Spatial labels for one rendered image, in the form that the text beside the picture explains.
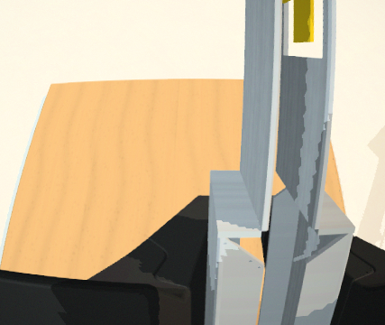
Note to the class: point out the light wooden board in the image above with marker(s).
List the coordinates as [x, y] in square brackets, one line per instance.
[110, 162]

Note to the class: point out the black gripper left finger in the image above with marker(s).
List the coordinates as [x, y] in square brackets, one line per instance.
[161, 282]

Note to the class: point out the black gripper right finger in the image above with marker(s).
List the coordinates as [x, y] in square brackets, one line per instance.
[361, 298]

